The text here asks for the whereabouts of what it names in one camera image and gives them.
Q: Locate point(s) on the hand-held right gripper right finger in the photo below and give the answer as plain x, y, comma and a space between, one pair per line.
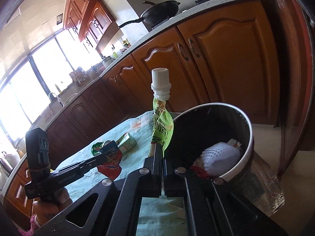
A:
172, 182

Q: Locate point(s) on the green cup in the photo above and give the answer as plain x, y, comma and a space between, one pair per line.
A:
115, 55

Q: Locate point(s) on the pale speckled countertop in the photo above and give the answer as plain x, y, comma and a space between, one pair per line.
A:
196, 6

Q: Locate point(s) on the white-rimmed black trash bin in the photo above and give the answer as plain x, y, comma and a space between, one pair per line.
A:
196, 127

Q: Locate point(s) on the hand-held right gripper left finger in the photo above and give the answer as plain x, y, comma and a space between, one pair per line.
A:
155, 177

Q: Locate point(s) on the kitchen window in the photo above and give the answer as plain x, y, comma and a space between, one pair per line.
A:
24, 91

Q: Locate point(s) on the wooden lower cabinets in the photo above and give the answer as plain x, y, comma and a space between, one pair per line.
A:
221, 66

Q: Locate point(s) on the white foam fruit net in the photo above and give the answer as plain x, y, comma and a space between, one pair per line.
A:
221, 157

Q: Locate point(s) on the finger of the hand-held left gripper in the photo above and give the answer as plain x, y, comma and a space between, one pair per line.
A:
98, 162

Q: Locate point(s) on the teal floral tablecloth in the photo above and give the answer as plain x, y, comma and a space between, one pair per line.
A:
137, 159

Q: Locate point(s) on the light green carton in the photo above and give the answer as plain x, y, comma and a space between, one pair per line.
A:
126, 142

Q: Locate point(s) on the kitchen sink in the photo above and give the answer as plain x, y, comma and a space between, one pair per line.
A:
72, 98

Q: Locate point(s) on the red packet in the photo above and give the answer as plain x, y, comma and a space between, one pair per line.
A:
199, 170

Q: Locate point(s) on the person's left hand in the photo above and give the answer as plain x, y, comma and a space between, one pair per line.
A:
49, 210

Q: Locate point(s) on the wooden cabinets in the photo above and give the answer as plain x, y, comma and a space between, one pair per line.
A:
83, 12
221, 66

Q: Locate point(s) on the chrome faucet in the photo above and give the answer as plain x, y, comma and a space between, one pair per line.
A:
57, 98

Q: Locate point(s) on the black wok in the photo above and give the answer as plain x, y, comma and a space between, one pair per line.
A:
160, 11

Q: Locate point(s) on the red and white carton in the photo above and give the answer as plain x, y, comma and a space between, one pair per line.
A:
235, 143

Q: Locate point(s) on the green and red snack wrapper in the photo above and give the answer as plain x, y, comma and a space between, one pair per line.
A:
96, 147

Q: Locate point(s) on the red foil snack wrapper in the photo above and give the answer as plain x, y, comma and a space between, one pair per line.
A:
110, 167

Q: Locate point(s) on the wooden glass door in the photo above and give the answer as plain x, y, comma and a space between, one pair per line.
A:
292, 66

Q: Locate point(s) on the green spout pouch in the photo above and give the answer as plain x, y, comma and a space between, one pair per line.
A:
161, 125

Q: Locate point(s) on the wooden upper cabinets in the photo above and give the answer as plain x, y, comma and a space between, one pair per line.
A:
83, 12

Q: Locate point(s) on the utensil holder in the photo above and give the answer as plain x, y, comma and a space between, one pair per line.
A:
77, 77

